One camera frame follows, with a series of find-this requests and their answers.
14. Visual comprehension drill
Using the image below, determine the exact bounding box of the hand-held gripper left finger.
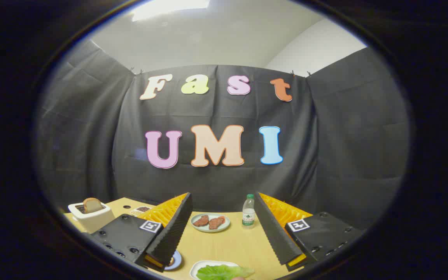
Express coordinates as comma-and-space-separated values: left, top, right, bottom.
91, 192, 193, 273

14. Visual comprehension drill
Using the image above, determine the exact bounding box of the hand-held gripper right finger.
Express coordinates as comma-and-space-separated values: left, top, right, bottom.
254, 192, 364, 272

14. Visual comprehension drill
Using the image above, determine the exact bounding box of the green lettuce leaf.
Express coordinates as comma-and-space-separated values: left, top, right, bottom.
196, 264, 255, 280

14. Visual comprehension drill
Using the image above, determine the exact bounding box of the brown-crusted bread slice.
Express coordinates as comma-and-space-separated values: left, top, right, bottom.
83, 198, 103, 214

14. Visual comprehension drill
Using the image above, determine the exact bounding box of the blue plate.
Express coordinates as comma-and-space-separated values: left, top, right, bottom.
164, 250, 182, 271

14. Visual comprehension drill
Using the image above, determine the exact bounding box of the clear plastic water bottle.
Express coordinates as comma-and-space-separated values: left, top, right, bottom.
242, 194, 256, 227

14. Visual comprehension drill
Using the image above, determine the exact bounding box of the white plate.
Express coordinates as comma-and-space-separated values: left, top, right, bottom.
190, 260, 248, 280

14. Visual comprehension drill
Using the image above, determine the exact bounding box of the pale green plate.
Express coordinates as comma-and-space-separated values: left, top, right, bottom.
191, 213, 231, 233

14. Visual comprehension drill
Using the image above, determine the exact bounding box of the white toaster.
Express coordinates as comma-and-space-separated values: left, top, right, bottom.
68, 200, 116, 234

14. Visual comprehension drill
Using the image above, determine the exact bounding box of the black backdrop cloth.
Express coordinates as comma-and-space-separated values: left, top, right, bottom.
33, 39, 411, 234

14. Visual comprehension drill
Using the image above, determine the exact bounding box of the ceiling light panel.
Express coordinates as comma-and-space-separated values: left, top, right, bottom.
132, 0, 210, 22

